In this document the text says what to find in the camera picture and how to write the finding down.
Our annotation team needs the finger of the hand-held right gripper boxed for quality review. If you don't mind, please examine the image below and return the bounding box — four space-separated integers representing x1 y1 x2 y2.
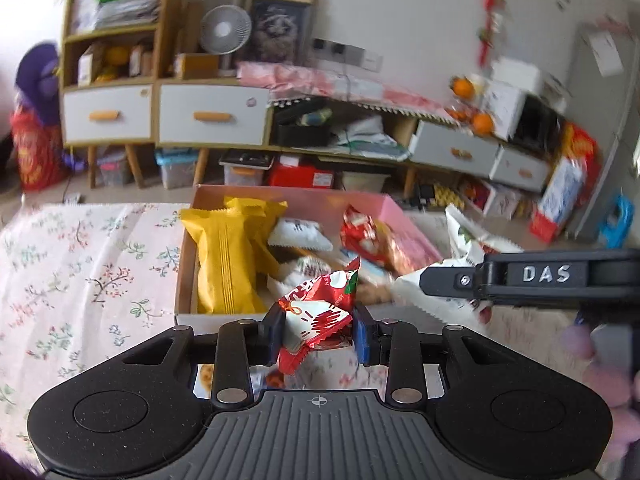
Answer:
419 262 482 298

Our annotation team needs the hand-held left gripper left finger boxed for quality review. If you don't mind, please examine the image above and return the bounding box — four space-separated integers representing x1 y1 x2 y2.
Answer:
122 303 288 407

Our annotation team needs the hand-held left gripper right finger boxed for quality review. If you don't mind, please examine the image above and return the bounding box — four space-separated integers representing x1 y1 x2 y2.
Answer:
353 305 520 407

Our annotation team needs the white green print snack packet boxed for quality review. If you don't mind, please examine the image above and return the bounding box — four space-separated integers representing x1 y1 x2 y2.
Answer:
392 204 525 326

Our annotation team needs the white red print snack packet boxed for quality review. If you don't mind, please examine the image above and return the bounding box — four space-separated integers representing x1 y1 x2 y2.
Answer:
267 255 346 307

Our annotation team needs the pink cardboard box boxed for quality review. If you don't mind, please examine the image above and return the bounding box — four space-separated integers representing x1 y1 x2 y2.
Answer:
174 185 444 332

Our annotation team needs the yellow snack packet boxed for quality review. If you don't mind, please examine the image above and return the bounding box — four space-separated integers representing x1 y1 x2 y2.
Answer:
225 197 289 281
180 207 272 316

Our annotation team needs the person's right hand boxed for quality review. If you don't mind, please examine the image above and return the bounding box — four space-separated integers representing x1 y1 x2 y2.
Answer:
560 325 640 461

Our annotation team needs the yellow egg crate foam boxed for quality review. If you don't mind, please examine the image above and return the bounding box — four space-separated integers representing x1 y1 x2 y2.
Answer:
432 182 459 206

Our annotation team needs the cookie print packet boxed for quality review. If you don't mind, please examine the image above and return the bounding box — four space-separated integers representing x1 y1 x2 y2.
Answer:
191 362 217 402

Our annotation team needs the white red gift box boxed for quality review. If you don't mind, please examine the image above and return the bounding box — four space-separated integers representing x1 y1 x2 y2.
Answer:
462 180 524 219

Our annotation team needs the red white large package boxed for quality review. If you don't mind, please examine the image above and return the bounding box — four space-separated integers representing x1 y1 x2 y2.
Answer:
530 122 599 244

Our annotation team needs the clear storage bin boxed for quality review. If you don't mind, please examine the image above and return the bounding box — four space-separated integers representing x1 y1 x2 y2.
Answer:
337 170 391 194
97 147 131 189

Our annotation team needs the grey refrigerator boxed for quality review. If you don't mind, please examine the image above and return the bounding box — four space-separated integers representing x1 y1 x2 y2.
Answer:
565 20 640 242

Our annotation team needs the black lid storage bin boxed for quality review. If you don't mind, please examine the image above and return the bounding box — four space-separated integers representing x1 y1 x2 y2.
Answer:
220 150 274 189

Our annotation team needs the long low wooden cabinet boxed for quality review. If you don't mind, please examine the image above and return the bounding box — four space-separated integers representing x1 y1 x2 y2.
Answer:
155 77 557 197

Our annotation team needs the blue lid storage bin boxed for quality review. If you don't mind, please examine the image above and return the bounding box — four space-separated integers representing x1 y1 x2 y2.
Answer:
156 150 201 190

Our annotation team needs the black open case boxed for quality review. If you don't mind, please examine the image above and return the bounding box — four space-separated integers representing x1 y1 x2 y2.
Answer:
272 100 336 149

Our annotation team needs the white cardboard box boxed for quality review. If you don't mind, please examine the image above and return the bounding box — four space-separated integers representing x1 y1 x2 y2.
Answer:
487 57 544 139

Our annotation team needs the floral tablecloth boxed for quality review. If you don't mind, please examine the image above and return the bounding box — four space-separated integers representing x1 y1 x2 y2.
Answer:
0 202 601 463

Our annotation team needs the pink patterned cloth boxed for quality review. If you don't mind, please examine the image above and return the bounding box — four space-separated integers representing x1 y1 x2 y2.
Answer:
237 61 472 124

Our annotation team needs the red hanging ornament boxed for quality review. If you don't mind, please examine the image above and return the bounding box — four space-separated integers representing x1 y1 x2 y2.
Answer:
477 0 504 66

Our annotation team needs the brown cardboard box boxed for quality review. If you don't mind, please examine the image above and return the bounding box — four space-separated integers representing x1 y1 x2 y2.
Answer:
174 53 221 80

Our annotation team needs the red gift bag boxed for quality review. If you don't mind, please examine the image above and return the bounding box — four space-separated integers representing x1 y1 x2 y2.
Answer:
11 110 66 191

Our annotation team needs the small brown box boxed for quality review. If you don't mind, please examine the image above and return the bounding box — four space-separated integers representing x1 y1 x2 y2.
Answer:
129 45 154 79

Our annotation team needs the small white desk fan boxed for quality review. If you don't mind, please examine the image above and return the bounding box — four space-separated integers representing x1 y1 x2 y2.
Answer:
200 5 253 69

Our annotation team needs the framed cat picture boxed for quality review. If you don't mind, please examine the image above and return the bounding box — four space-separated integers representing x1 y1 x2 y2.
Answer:
242 0 321 67

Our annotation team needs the orange yellow object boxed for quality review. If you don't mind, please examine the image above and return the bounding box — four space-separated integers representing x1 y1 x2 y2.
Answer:
102 47 131 84

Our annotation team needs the small white box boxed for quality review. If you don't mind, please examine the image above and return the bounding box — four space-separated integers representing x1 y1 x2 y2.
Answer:
77 45 104 86

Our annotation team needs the wooden shelf cabinet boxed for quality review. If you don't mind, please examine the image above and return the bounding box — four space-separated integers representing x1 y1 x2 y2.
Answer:
60 0 184 189

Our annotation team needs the purple round object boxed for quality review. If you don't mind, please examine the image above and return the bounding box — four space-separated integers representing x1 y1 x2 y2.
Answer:
15 44 64 126

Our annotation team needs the stack of papers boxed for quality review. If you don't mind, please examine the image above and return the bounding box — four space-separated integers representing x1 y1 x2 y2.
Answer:
70 0 161 31

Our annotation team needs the white drawer orange handle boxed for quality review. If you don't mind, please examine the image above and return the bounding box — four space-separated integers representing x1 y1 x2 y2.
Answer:
158 84 271 147
490 146 554 192
410 121 501 176
62 85 154 145

